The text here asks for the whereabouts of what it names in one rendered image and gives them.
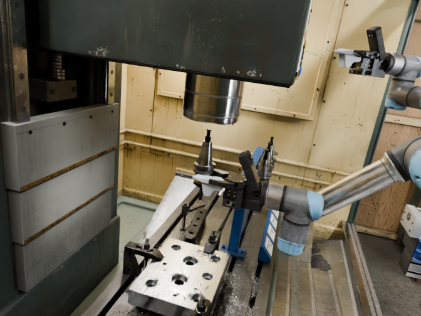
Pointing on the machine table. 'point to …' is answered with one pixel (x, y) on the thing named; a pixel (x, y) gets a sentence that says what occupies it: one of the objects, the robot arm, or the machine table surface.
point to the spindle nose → (212, 99)
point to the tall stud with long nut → (184, 215)
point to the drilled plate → (136, 296)
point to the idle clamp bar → (199, 220)
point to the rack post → (235, 236)
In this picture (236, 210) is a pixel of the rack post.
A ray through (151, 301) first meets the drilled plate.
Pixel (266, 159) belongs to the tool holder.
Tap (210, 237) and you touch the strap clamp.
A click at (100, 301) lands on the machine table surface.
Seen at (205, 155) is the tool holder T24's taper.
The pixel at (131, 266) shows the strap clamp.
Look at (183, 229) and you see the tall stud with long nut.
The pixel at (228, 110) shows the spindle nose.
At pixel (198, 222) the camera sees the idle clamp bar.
